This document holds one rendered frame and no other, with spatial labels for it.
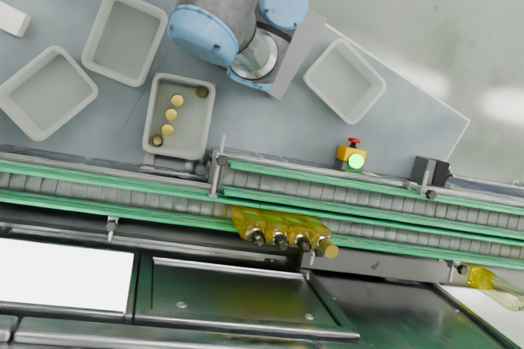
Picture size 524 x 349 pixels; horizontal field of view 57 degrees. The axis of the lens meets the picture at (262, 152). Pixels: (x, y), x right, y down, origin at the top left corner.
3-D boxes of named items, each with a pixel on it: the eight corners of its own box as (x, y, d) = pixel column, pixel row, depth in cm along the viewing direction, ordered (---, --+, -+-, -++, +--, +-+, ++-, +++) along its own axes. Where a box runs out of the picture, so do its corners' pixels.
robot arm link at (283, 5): (303, -2, 126) (320, -11, 112) (283, 46, 127) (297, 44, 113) (262, -23, 122) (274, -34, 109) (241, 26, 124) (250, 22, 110)
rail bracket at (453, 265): (429, 269, 155) (454, 287, 142) (434, 249, 154) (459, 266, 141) (440, 271, 156) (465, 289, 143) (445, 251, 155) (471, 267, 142)
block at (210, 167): (203, 178, 142) (205, 183, 135) (208, 146, 141) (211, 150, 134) (214, 180, 143) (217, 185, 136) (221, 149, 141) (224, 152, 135)
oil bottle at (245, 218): (230, 218, 138) (242, 243, 118) (233, 199, 138) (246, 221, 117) (249, 220, 140) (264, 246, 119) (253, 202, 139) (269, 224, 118)
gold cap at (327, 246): (334, 249, 120) (340, 255, 116) (320, 254, 120) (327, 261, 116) (331, 236, 120) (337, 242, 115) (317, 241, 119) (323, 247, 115)
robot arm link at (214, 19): (295, 44, 124) (260, -34, 70) (271, 98, 125) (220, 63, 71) (252, 26, 126) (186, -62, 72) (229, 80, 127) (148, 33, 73)
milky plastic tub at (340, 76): (342, 125, 156) (352, 128, 148) (292, 78, 150) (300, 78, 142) (377, 85, 156) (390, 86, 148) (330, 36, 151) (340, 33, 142)
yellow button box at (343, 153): (333, 165, 156) (341, 169, 149) (338, 142, 155) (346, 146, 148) (352, 168, 158) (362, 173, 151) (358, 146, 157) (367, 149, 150)
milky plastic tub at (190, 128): (141, 146, 143) (140, 151, 134) (154, 71, 140) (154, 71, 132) (200, 156, 147) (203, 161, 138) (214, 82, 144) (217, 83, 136)
